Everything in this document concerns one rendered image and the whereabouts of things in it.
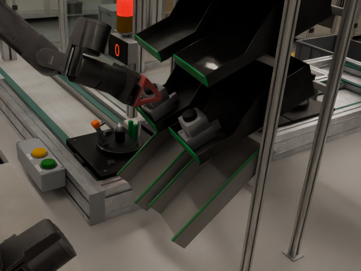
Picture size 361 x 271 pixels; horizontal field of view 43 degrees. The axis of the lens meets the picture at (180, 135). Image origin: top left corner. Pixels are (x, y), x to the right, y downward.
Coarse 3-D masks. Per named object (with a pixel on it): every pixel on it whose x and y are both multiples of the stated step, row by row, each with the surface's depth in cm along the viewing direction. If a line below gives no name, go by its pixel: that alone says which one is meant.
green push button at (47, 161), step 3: (45, 159) 127; (48, 159) 127; (51, 159) 127; (42, 162) 126; (45, 162) 126; (48, 162) 126; (51, 162) 126; (54, 162) 126; (42, 165) 125; (45, 165) 125; (48, 165) 125; (51, 165) 125; (54, 165) 126; (48, 168) 125
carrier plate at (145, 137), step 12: (96, 132) 144; (144, 132) 146; (72, 144) 136; (84, 144) 137; (144, 144) 139; (84, 156) 130; (96, 156) 131; (96, 168) 125; (108, 168) 126; (120, 168) 126
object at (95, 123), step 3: (93, 120) 129; (96, 120) 128; (102, 120) 130; (93, 123) 128; (96, 123) 127; (99, 123) 128; (102, 123) 129; (105, 123) 129; (93, 126) 128; (96, 126) 128; (99, 126) 128; (96, 129) 129; (99, 129) 129; (99, 132) 130; (102, 132) 130; (99, 135) 130; (102, 135) 131; (102, 138) 131; (102, 141) 132; (105, 141) 132
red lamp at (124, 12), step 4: (120, 0) 137; (124, 0) 137; (128, 0) 137; (132, 0) 138; (120, 4) 137; (124, 4) 137; (128, 4) 138; (132, 4) 139; (120, 8) 138; (124, 8) 138; (128, 8) 138; (132, 8) 139; (120, 12) 139; (124, 12) 138; (128, 12) 139; (132, 12) 140; (124, 16) 139; (128, 16) 139
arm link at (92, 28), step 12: (84, 24) 88; (96, 24) 88; (108, 24) 89; (72, 36) 88; (84, 36) 88; (96, 36) 88; (108, 36) 90; (48, 48) 85; (72, 48) 92; (96, 48) 88; (48, 60) 85; (60, 60) 85; (60, 72) 93
